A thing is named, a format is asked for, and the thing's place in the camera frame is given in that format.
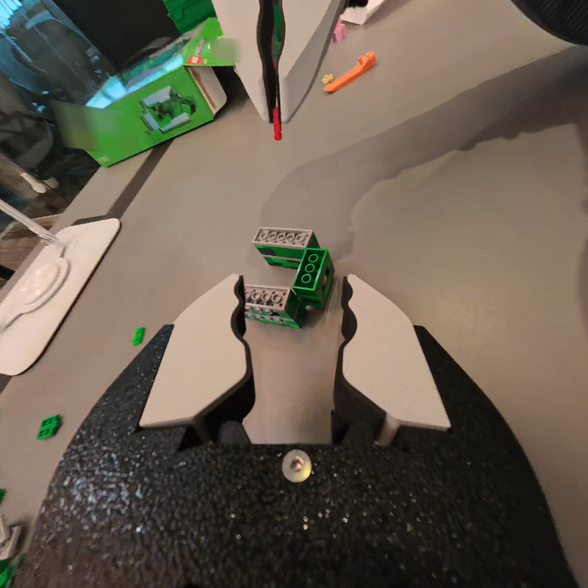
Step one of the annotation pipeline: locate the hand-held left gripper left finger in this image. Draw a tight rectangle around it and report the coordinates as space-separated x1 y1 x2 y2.
139 274 254 444

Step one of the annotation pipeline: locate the black rounded object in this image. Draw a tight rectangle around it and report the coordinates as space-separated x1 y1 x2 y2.
511 0 588 47

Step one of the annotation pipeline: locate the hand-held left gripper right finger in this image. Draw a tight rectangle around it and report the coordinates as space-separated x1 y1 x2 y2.
333 274 452 447

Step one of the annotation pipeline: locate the green toy brick box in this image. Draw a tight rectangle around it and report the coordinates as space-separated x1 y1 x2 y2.
53 18 240 168

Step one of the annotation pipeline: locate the green and grey brick assembly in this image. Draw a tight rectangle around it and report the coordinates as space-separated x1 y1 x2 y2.
243 227 335 330

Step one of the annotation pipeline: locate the orange brick separator tool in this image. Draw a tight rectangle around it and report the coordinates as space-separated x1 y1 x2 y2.
324 52 377 94

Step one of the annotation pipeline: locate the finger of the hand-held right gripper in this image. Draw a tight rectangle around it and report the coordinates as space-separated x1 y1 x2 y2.
212 0 276 124
274 0 345 124

